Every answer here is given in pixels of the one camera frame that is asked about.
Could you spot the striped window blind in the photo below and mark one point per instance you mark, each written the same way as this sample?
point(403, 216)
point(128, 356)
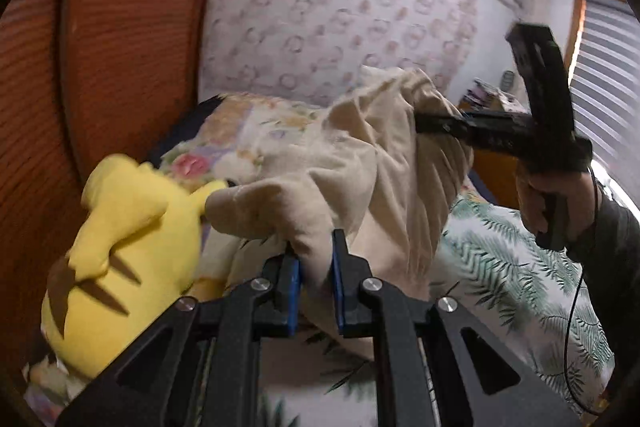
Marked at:
point(604, 81)

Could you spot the cardboard box on cabinet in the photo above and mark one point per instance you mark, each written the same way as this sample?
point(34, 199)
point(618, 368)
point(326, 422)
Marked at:
point(500, 101)

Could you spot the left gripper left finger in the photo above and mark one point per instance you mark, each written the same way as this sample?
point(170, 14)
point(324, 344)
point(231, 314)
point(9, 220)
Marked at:
point(197, 364)

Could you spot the brown louvered wardrobe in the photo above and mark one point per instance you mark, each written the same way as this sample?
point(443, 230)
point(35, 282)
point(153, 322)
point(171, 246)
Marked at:
point(80, 79)

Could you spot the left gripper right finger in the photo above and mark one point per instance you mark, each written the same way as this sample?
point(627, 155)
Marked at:
point(436, 364)

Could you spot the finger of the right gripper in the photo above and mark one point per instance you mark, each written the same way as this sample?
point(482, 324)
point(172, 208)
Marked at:
point(456, 126)

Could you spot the beige printed t-shirt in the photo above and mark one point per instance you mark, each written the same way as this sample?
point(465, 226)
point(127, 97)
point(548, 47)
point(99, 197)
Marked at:
point(363, 169)

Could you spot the yellow plush toy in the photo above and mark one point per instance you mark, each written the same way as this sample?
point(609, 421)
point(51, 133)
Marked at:
point(133, 257)

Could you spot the patterned lace curtain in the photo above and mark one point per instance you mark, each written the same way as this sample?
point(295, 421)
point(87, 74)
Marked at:
point(313, 50)

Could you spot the brown wooden cabinet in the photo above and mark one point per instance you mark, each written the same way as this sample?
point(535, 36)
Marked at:
point(493, 175)

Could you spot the floral bed sheet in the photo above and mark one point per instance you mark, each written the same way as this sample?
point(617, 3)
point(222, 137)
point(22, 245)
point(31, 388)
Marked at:
point(521, 291)

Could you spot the dark sleeved right forearm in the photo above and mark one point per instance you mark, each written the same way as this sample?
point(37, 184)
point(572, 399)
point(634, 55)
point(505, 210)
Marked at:
point(608, 252)

